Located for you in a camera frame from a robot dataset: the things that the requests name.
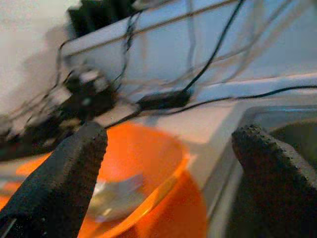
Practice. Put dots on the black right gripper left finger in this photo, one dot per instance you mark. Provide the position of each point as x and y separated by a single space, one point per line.
54 188

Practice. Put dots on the black charger box white labels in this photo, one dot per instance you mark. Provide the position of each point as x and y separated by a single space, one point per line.
89 96

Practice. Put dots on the steel sink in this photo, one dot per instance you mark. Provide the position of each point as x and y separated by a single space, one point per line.
284 115

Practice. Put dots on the black power strip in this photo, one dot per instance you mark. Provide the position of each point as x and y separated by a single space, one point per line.
29 141

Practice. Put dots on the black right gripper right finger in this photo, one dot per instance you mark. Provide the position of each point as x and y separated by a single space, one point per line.
272 193

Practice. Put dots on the black power adapter brick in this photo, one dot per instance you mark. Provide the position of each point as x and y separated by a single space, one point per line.
163 99

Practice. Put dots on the orange bowl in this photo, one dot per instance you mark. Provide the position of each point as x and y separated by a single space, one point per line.
138 153

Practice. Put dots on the orange plate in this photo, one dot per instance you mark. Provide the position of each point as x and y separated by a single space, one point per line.
183 218

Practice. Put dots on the metal spoon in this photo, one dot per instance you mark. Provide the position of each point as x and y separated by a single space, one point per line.
111 200

